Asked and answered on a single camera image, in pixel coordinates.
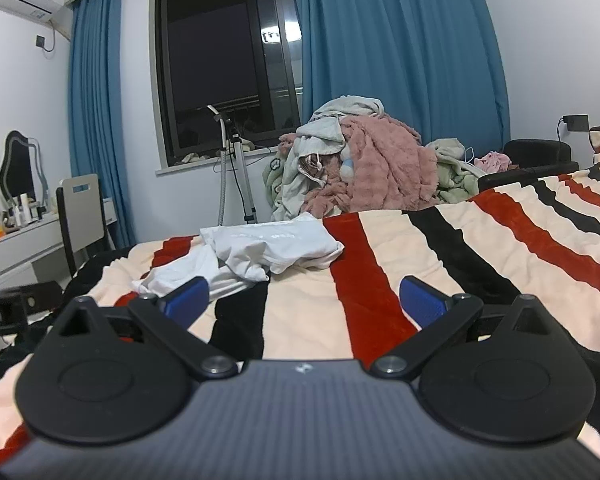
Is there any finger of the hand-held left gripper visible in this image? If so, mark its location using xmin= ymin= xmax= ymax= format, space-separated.
xmin=22 ymin=281 xmax=64 ymax=319

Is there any wavy black-framed mirror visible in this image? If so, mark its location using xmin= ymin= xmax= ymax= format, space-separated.
xmin=0 ymin=130 xmax=49 ymax=211

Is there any silver tripod stand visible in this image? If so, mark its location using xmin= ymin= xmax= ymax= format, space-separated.
xmin=207 ymin=105 xmax=259 ymax=226

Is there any pink cloth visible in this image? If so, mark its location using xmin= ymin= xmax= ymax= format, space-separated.
xmin=474 ymin=151 xmax=512 ymax=173

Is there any pile of clothes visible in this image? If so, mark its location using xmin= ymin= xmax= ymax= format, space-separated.
xmin=271 ymin=96 xmax=385 ymax=221

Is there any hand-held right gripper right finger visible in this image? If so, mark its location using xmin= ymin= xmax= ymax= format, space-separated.
xmin=370 ymin=276 xmax=573 ymax=381

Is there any black wall charger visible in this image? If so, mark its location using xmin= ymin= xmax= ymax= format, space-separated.
xmin=557 ymin=114 xmax=591 ymax=133

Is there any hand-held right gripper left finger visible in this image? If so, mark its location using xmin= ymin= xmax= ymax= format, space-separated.
xmin=47 ymin=276 xmax=240 ymax=381

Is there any row of cosmetic bottles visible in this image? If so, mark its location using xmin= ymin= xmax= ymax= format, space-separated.
xmin=0 ymin=192 xmax=47 ymax=227

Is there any white t-shirt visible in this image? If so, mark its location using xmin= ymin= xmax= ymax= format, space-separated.
xmin=131 ymin=211 xmax=345 ymax=306

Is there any black armchair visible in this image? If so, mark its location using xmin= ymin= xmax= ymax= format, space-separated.
xmin=477 ymin=138 xmax=580 ymax=193

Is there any pink fleece blanket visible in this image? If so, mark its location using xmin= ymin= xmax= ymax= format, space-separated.
xmin=280 ymin=114 xmax=440 ymax=215

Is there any blue curtain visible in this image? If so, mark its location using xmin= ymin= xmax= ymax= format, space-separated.
xmin=290 ymin=0 xmax=512 ymax=147
xmin=66 ymin=0 xmax=137 ymax=250

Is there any green printed cloth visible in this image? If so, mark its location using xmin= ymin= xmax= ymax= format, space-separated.
xmin=262 ymin=154 xmax=292 ymax=211

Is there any green fleece garment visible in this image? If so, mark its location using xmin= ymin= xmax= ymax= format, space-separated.
xmin=425 ymin=137 xmax=488 ymax=206

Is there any black and white chair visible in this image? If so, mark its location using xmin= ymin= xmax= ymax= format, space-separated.
xmin=55 ymin=175 xmax=112 ymax=277

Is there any white dressing table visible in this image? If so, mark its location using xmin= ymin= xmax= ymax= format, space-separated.
xmin=0 ymin=199 xmax=117 ymax=292

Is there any striped fleece blanket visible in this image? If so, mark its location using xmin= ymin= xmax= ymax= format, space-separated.
xmin=0 ymin=122 xmax=600 ymax=467

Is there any dark window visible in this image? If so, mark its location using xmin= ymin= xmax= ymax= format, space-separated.
xmin=149 ymin=0 xmax=307 ymax=176

